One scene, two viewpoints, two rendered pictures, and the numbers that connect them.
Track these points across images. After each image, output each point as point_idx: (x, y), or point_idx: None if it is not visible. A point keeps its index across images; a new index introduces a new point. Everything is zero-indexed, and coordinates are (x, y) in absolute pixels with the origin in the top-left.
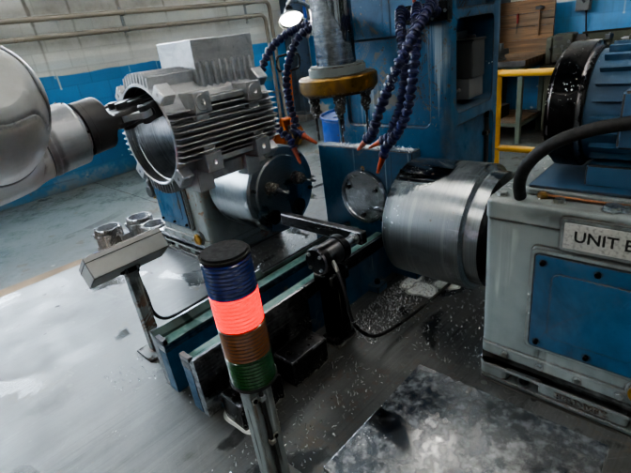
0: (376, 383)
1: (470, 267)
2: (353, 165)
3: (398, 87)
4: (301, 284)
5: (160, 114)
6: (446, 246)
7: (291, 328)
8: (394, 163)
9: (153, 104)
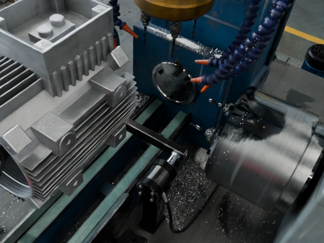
0: None
1: (280, 209)
2: (168, 55)
3: None
4: (123, 185)
5: (8, 155)
6: (266, 196)
7: (115, 226)
8: (212, 69)
9: (0, 150)
